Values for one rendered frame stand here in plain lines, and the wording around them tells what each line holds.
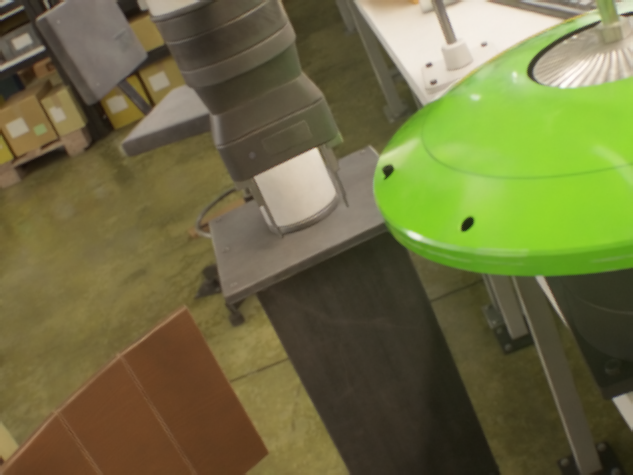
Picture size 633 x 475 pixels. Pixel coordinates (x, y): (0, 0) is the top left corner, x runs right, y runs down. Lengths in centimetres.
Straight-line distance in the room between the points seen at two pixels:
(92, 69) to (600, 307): 233
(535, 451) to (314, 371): 89
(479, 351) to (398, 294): 117
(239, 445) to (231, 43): 53
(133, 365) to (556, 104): 54
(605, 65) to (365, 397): 71
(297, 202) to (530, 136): 62
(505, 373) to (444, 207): 168
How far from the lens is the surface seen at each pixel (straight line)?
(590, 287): 51
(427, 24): 141
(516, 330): 218
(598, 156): 41
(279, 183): 102
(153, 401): 89
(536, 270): 40
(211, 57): 53
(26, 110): 597
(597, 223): 39
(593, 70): 48
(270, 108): 55
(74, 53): 270
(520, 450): 190
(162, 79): 594
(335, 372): 108
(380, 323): 106
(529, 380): 207
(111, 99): 602
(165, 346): 88
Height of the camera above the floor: 126
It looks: 23 degrees down
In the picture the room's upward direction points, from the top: 25 degrees counter-clockwise
